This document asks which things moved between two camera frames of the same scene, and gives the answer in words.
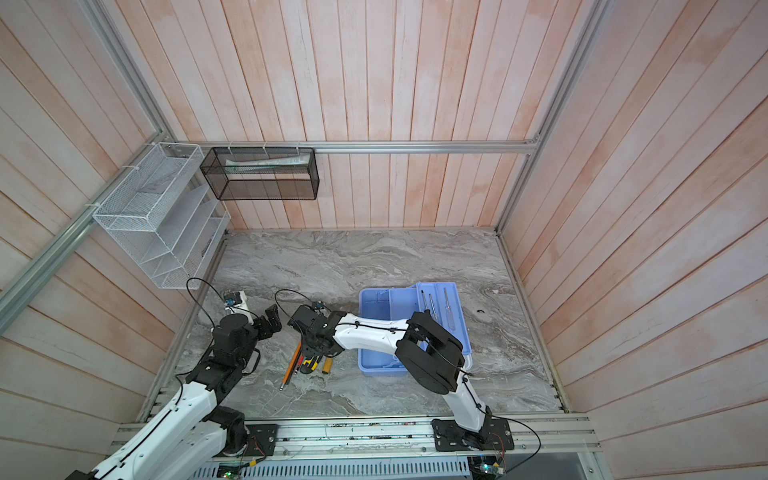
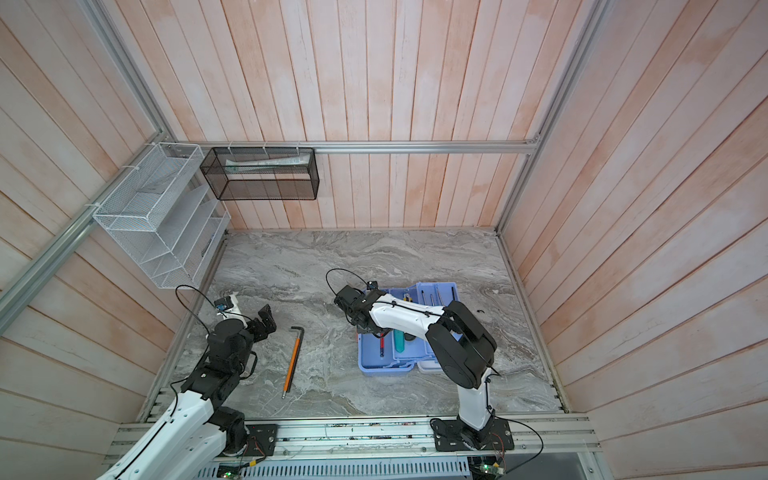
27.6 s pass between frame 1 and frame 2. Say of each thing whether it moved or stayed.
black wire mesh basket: stayed
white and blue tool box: stayed
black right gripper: moved
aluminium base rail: stayed
